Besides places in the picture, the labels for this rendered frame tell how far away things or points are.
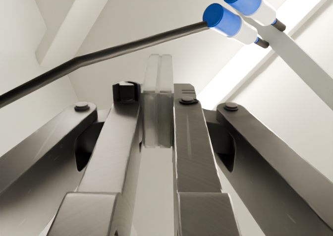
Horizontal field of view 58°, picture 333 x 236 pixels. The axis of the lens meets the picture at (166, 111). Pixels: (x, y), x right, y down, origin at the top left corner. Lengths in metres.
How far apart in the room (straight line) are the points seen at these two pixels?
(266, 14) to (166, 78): 0.75
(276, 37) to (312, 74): 0.17
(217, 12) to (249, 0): 0.08
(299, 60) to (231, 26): 0.28
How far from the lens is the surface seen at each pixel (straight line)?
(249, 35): 0.90
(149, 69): 0.17
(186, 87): 0.16
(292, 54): 1.02
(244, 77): 1.41
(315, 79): 0.98
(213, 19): 0.78
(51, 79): 0.69
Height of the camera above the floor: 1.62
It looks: 48 degrees up
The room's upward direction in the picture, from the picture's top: 96 degrees clockwise
